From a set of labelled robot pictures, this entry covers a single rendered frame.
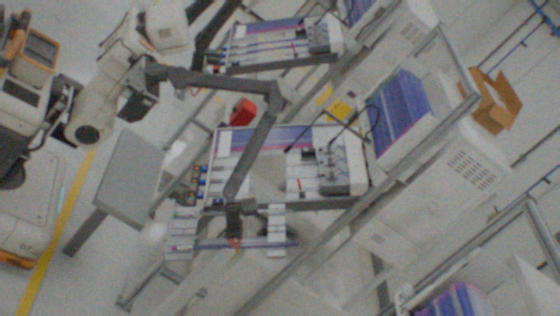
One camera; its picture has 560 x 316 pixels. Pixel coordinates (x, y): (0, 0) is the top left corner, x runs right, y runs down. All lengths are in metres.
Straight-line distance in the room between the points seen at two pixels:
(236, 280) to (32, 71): 1.38
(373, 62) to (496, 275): 2.34
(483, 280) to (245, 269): 1.40
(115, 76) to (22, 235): 0.81
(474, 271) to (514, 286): 0.14
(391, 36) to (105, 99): 2.02
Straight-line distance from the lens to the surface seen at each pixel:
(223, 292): 3.53
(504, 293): 2.42
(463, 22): 6.34
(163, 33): 2.81
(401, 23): 4.36
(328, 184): 3.17
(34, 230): 3.23
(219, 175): 3.41
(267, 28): 4.91
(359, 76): 4.48
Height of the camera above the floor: 2.43
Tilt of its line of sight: 25 degrees down
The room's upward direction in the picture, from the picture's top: 44 degrees clockwise
